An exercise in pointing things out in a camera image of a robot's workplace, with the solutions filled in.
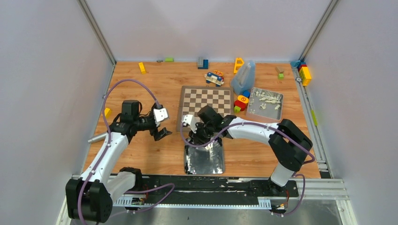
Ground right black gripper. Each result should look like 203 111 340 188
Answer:
189 122 215 148

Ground silver tray black pieces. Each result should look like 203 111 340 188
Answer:
184 142 225 175

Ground wooden chessboard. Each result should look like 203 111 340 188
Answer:
176 85 234 132

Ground red yellow blue block toy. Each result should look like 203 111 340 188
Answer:
233 90 250 113

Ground colourful toy car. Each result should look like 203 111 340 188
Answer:
204 70 224 87

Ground grey cylinder tube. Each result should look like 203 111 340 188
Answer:
87 132 107 143

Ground translucent blue plastic container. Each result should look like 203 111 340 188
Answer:
230 60 256 95

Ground silver tray white pieces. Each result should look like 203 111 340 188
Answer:
246 87 284 123

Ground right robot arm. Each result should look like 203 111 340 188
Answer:
181 106 315 196

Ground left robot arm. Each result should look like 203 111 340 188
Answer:
66 100 171 223

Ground yellow block left edge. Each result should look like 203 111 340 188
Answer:
103 107 112 119

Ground yellow block far left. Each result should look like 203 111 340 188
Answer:
138 62 147 74

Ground blue grey block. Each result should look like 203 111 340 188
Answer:
197 57 209 69

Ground wooden brown block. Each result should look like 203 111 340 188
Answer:
275 66 284 74

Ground yellow red blue brick stack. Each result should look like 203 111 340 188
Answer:
290 60 312 86

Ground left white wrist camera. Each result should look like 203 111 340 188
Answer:
153 107 169 123

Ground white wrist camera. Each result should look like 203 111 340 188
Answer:
153 107 169 123
181 114 197 133

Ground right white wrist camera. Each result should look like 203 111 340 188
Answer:
181 114 197 133

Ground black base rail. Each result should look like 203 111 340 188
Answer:
81 172 332 208

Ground green block at wall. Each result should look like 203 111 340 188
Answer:
165 57 174 62

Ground yellow triangular frame toy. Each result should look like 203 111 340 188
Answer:
233 58 245 74

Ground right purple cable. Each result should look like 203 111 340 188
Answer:
179 121 316 217

